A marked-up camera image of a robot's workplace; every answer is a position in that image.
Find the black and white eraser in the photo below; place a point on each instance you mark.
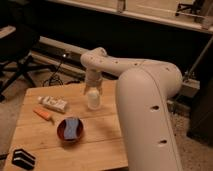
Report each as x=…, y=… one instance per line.
x=23, y=159

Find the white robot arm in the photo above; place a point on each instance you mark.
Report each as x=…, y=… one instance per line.
x=142, y=90

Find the blue sponge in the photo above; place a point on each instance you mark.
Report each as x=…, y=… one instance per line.
x=71, y=128

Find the orange marker pen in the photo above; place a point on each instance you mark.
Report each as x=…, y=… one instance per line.
x=43, y=114

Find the black office chair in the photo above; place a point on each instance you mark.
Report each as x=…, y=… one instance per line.
x=15, y=57

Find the white tube with label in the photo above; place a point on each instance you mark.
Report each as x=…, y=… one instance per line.
x=52, y=103

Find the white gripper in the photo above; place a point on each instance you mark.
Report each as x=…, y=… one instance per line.
x=93, y=79

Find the wooden table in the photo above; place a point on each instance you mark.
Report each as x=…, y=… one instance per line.
x=101, y=146

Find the dark red bowl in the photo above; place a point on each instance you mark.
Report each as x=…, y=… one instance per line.
x=61, y=128

